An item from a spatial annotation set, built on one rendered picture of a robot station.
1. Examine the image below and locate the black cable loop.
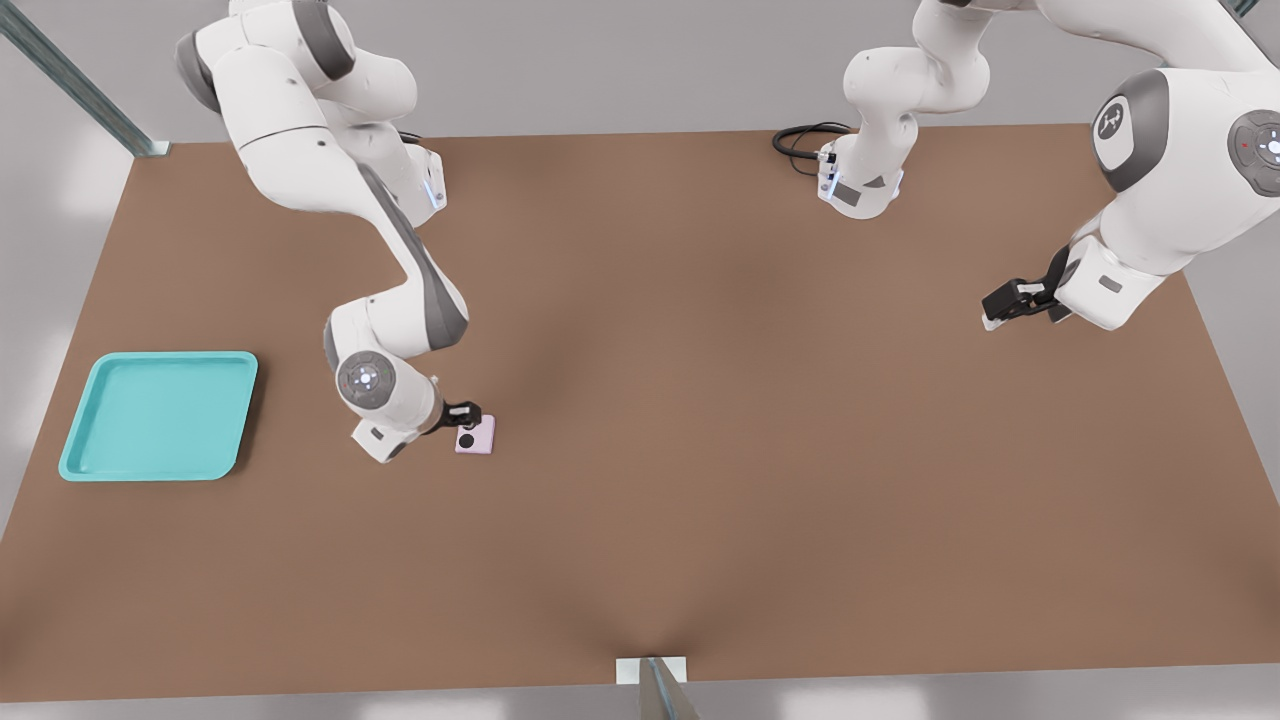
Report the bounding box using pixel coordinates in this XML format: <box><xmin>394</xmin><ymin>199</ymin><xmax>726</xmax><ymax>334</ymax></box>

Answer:
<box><xmin>771</xmin><ymin>122</ymin><xmax>857</xmax><ymax>180</ymax></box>

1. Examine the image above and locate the pale blue-green tray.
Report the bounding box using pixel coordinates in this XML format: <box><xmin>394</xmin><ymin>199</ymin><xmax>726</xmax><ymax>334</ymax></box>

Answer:
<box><xmin>58</xmin><ymin>350</ymin><xmax>260</xmax><ymax>483</ymax></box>

